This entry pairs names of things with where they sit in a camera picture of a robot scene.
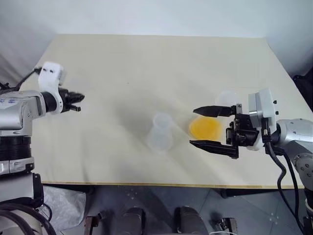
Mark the silver robot torso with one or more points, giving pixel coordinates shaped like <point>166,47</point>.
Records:
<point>14,215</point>

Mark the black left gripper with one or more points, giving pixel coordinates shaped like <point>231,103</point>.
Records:
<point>64,100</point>

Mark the clear plastic bottle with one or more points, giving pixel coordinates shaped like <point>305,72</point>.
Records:
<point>160,133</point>

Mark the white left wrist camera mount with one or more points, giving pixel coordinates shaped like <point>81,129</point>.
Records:
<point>49,76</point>

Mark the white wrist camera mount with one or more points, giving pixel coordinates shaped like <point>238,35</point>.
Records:
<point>265,102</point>
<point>49,76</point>

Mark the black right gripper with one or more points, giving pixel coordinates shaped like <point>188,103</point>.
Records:
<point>243,133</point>

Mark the black object beside table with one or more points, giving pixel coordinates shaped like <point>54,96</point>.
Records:
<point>304,90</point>

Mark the clear cup with orange liquid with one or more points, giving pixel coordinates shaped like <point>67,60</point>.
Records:
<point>204,128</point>

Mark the clear plastic bag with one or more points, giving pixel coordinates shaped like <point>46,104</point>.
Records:
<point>63,208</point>

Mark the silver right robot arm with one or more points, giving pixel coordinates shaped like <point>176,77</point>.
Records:
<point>293,129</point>

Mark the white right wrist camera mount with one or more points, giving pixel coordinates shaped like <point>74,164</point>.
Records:
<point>265,102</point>

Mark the dark rounded shape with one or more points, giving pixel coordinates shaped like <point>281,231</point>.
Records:
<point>188,221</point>
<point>134,221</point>

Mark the clear empty plastic cup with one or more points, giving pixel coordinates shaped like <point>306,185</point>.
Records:
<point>226,98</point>

